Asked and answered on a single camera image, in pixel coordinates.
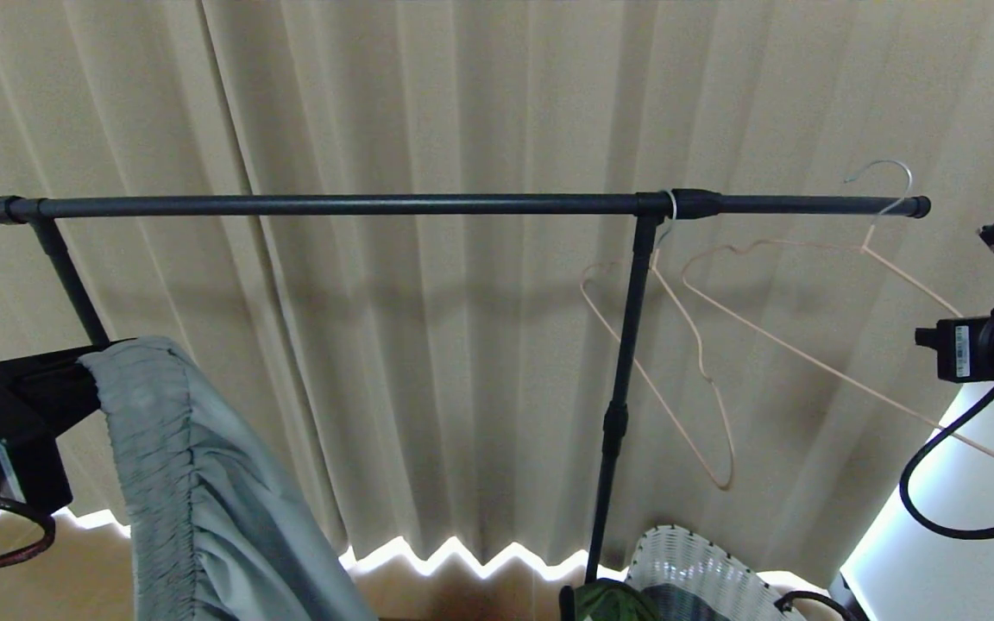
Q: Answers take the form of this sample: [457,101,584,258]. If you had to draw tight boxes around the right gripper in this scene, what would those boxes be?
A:
[915,298,994,385]

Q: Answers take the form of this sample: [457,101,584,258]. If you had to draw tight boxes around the pink clothes hanger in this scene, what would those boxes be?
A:
[582,216,735,492]
[683,160,994,475]

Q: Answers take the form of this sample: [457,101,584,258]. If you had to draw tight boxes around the pale grey shorts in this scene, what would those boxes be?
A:
[79,336,377,621]

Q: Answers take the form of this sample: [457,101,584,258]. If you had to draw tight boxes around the green printed shirt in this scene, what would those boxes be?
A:
[573,578,662,621]

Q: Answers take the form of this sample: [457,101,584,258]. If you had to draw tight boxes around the white laundry basket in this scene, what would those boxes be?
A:
[626,524,852,621]

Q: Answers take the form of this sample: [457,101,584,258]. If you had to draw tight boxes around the black clothes rack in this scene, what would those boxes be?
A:
[0,188,931,621]

